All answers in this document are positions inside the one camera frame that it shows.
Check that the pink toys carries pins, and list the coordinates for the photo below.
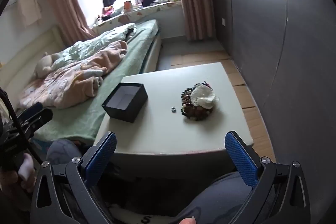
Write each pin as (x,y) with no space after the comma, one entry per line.
(107,11)

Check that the white low table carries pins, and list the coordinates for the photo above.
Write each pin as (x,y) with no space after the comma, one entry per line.
(162,134)

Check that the peach fleece blanket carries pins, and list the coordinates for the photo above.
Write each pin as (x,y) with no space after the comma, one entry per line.
(78,77)

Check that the black jewelry box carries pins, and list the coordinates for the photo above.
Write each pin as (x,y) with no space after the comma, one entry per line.
(131,111)

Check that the orange container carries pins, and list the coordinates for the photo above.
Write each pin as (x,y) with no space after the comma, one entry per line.
(127,5)

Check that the person's right leg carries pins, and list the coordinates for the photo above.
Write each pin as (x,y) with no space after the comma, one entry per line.
(218,200)

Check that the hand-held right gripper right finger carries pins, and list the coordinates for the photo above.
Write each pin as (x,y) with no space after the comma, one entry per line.
(240,161)

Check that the printed window seat cushion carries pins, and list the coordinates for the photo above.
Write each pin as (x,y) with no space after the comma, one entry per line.
(147,12)

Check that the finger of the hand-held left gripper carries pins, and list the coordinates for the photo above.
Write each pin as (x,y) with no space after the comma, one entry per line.
(32,108)
(39,119)

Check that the white fabric flower accessory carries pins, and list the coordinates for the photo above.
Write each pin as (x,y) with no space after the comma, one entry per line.
(202,96)

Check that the pale green duvet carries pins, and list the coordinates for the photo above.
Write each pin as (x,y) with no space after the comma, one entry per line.
(89,48)

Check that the white wall socket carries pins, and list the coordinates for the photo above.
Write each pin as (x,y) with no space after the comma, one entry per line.
(223,22)

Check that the beige plush toy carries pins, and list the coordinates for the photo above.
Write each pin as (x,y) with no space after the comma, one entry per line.
(43,65)

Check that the person's left leg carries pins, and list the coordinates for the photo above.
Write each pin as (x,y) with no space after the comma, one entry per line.
(63,150)

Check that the person's left hand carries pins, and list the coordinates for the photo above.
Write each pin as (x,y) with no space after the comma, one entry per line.
(25,171)

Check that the beige wall towel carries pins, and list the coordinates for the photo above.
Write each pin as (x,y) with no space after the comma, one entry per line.
(27,5)

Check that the person's leg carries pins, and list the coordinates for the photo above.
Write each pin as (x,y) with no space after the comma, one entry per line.
(218,200)
(63,150)

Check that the grey wardrobe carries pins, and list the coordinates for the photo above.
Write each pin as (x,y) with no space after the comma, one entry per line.
(262,16)

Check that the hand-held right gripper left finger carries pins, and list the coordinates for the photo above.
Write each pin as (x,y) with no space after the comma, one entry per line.
(105,153)

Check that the bed with green sheet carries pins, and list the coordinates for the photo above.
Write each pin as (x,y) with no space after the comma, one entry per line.
(136,56)

